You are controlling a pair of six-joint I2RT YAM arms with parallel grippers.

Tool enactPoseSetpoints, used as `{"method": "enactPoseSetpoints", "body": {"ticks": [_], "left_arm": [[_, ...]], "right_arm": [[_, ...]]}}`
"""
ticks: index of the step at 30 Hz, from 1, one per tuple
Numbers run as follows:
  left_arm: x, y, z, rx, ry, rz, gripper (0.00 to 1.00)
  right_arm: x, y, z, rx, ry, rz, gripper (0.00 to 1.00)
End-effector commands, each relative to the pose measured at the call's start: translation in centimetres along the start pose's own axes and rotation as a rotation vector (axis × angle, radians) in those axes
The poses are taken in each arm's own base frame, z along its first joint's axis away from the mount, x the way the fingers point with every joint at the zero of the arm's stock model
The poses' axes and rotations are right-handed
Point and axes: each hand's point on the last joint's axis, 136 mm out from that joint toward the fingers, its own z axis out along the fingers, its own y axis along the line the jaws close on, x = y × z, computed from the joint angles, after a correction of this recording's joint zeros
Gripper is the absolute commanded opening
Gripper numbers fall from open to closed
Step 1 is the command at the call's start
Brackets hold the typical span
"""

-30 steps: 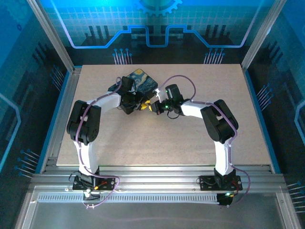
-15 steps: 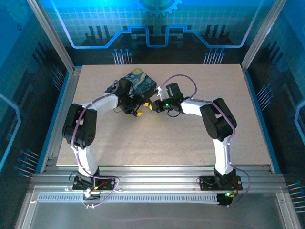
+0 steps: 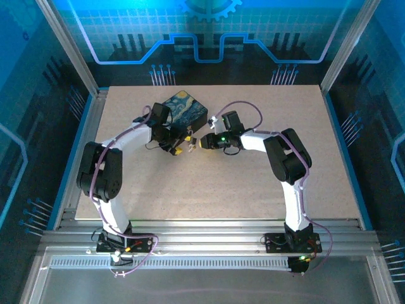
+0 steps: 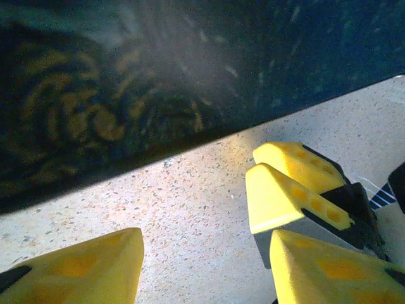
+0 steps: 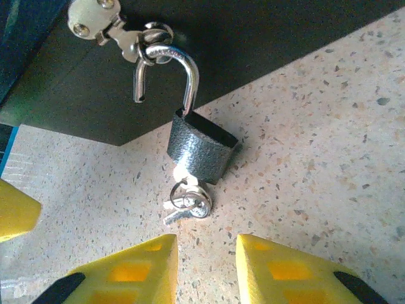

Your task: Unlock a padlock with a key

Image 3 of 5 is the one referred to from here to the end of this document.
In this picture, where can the small silver padlock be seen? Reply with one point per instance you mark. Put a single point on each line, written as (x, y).
(191, 147)

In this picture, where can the starry night print box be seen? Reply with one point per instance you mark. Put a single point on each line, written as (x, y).
(186, 107)

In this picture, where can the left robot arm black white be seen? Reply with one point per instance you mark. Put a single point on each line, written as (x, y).
(101, 174)

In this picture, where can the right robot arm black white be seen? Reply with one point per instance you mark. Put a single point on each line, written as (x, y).
(284, 158)

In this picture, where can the black connector box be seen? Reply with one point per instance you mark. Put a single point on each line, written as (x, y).
(299, 264)

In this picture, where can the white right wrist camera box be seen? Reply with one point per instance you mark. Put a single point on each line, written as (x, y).
(214, 122)

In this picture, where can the aluminium side rail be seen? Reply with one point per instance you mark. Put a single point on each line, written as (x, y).
(91, 126)

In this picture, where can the aluminium cross rail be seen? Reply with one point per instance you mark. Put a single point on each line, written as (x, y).
(205, 234)

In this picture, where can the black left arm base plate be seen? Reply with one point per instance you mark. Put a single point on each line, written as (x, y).
(142, 245)

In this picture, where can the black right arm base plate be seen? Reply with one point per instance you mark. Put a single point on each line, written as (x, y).
(275, 244)

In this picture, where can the aluminium frame post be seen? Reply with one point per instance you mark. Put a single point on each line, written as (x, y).
(68, 47)
(348, 47)

